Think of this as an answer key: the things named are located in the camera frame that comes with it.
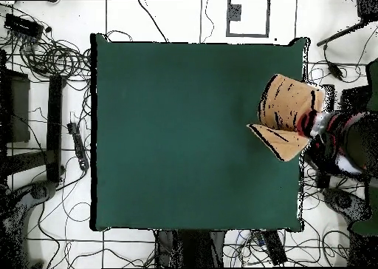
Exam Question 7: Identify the dark green tablecloth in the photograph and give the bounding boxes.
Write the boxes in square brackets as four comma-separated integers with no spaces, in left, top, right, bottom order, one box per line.
[90,33,309,232]

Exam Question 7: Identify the grey stand base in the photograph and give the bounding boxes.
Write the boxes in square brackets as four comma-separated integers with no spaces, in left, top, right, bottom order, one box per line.
[0,180,60,268]
[323,187,373,222]

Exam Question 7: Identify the orange terry towel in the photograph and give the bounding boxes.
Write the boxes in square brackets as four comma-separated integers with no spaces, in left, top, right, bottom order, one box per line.
[247,73,326,163]

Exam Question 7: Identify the black stand bar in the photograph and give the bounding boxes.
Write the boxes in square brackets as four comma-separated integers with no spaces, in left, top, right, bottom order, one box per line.
[322,84,335,113]
[46,75,67,184]

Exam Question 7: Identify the black tripod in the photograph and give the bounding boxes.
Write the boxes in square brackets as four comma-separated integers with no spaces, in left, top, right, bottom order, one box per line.
[316,0,378,47]

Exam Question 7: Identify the tangled black cables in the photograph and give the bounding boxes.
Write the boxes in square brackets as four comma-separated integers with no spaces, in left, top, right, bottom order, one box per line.
[0,2,92,85]

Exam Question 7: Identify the long black cable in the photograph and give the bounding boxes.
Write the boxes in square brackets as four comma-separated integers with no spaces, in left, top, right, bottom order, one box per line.
[137,0,169,43]

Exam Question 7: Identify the dark box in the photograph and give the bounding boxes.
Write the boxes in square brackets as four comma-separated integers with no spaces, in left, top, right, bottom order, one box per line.
[0,69,31,144]
[340,85,370,114]

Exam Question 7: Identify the black power adapter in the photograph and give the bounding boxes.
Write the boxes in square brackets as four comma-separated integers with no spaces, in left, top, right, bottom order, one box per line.
[323,44,345,81]

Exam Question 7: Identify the black power strip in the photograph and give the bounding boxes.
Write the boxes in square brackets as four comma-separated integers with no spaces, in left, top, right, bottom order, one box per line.
[261,229,289,266]
[66,121,90,171]

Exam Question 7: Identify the grey square frame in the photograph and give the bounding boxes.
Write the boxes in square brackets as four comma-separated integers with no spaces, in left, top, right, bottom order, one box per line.
[226,0,271,38]

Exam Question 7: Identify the black network switch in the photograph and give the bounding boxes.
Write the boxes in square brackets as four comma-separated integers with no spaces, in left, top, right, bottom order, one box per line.
[3,13,45,40]

